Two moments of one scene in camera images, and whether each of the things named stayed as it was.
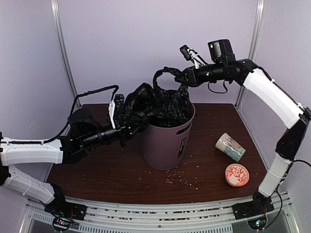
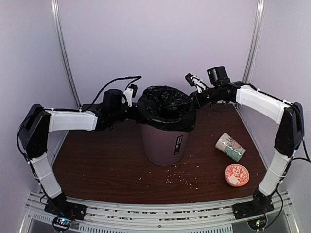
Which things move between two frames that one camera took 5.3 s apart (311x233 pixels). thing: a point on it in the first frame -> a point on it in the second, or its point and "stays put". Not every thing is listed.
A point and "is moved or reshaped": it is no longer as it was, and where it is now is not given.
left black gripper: x=125 y=133 -> x=134 y=116
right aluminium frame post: x=258 y=16 stays put
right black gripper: x=193 y=79 -> x=198 y=102
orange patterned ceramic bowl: x=236 y=174 stays put
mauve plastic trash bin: x=164 y=148 is moved or reshaped
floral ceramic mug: x=230 y=146 stays put
